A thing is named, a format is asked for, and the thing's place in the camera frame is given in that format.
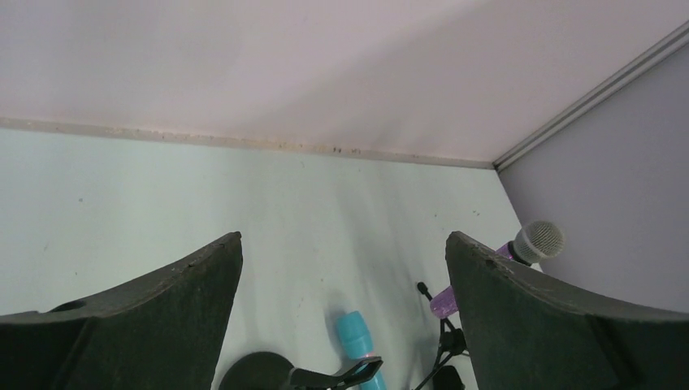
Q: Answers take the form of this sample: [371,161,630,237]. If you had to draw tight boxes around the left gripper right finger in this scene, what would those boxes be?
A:
[445,232,688,389]

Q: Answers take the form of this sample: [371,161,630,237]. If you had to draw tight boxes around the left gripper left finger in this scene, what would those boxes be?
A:
[1,232,243,389]

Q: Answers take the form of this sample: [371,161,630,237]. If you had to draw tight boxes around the purple glitter microphone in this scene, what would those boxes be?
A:
[429,220,566,319]

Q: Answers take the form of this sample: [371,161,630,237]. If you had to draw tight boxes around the black tripod shock-mount stand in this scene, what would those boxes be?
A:
[416,282,469,389]

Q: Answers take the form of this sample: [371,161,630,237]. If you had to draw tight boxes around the black round-base mic stand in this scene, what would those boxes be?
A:
[219,351,383,390]

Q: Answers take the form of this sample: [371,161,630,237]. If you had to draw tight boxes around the turquoise microphone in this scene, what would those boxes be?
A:
[336,311,375,360]

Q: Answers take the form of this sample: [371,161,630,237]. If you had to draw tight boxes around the aluminium frame rail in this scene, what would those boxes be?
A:
[493,22,688,172]

